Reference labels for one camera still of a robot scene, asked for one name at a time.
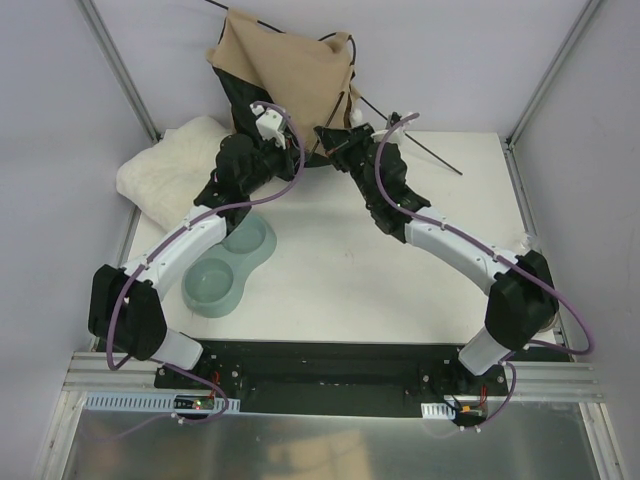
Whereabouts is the left white cable duct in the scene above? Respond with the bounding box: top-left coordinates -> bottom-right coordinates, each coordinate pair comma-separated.
85,392 -> 240,414

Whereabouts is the white fluffy cushion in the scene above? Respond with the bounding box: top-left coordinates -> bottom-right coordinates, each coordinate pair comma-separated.
116,116 -> 231,231

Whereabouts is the right white cable duct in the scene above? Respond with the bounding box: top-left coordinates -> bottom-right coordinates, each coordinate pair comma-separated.
420,403 -> 487,420

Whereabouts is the left aluminium frame post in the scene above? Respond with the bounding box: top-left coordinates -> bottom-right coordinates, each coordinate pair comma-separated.
75,0 -> 161,143

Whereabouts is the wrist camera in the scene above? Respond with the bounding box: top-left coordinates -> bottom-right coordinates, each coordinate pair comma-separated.
371,112 -> 420,143
251,105 -> 287,149

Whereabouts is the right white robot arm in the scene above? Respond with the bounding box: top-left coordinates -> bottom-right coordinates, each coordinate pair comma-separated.
314,125 -> 559,395

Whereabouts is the white cable duct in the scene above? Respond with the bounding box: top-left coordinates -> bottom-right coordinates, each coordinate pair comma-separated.
420,403 -> 487,420
85,392 -> 240,414

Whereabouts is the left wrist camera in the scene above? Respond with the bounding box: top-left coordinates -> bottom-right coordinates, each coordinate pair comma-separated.
251,105 -> 287,149

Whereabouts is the green double pet bowl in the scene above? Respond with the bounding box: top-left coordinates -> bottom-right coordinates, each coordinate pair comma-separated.
181,214 -> 277,319

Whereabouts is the beige pet tent fabric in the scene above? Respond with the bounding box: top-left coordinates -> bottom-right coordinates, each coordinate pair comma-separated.
205,8 -> 367,169

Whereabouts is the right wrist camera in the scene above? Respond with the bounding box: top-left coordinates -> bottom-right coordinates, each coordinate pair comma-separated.
371,112 -> 420,143

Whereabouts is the aluminium frame post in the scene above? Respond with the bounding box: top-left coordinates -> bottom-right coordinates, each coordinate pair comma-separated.
75,0 -> 161,143
505,0 -> 606,149

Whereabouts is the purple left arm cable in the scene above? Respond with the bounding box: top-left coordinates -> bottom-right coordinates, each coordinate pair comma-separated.
107,100 -> 306,441

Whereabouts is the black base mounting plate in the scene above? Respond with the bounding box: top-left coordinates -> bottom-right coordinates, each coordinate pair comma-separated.
150,341 -> 512,418

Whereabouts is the right aluminium frame post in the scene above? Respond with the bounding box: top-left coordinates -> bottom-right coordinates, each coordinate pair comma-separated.
505,0 -> 606,149

